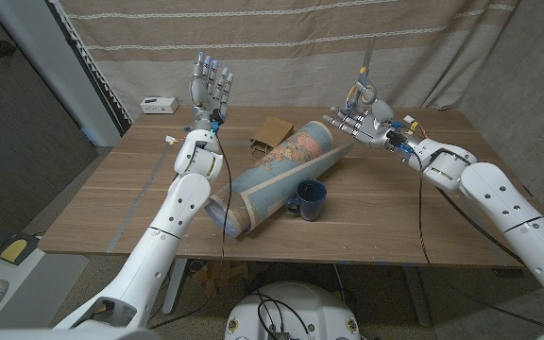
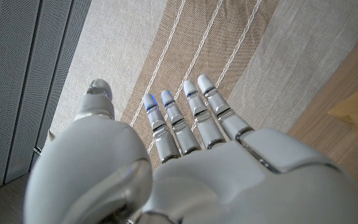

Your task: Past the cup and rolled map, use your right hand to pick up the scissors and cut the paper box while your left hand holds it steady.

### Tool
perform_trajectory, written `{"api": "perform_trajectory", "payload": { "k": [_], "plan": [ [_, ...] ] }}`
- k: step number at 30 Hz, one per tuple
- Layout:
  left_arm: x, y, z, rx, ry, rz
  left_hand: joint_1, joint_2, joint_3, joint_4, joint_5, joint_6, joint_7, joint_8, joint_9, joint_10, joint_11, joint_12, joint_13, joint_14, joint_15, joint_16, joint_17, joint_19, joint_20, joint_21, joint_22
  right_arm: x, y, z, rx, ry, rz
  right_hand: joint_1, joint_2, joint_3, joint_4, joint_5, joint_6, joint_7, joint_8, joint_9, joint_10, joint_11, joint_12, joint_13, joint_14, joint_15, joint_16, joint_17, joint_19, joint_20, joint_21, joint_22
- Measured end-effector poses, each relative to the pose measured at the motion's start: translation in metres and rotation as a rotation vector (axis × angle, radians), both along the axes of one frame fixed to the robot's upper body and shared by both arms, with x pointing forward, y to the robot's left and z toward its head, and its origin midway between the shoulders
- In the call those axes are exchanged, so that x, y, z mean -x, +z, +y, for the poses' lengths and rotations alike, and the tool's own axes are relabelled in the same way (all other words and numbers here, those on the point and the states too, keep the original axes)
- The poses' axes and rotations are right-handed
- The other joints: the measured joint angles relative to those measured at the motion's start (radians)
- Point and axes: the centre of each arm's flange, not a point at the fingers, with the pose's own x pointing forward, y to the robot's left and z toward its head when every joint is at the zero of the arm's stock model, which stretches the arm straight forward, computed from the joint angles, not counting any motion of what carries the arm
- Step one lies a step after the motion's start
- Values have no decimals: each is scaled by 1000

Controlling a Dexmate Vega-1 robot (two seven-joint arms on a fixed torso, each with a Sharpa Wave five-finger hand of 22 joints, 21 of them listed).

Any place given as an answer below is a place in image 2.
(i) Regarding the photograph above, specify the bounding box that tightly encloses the beige striped curtain backdrop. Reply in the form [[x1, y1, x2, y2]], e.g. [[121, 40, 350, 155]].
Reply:
[[44, 0, 358, 175]]

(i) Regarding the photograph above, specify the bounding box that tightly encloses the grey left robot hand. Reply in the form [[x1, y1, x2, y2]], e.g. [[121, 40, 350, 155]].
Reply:
[[23, 73, 358, 224]]

